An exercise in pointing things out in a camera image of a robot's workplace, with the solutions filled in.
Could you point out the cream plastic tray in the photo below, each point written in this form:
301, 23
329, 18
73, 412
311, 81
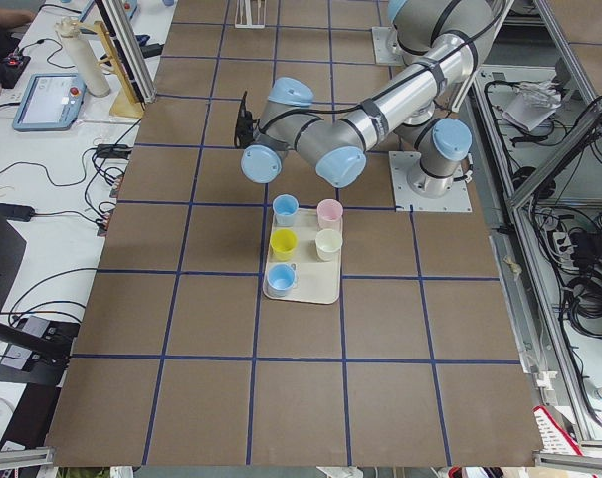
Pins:
318, 281

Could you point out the white wire cup rack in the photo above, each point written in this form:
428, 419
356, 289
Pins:
250, 14

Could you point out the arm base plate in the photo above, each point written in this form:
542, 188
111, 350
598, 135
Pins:
387, 51
415, 191

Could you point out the blue teach pendant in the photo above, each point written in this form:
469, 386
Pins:
51, 102

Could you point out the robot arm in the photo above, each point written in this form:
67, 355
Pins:
449, 39

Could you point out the pale green cup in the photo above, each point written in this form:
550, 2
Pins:
328, 243

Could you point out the light blue cup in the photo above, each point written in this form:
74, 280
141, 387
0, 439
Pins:
285, 208

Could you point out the yellow cup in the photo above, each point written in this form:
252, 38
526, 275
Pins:
283, 242

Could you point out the aluminium frame post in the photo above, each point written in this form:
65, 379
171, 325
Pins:
128, 51

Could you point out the pink cup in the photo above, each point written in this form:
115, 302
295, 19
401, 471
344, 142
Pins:
329, 214

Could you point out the wooden mug tree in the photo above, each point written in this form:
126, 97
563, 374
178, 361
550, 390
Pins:
126, 103

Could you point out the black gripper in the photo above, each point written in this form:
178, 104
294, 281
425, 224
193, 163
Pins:
255, 130

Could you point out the white cylindrical bottle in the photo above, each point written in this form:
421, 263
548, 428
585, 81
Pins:
83, 57

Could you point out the black power adapter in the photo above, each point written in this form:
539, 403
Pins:
151, 50

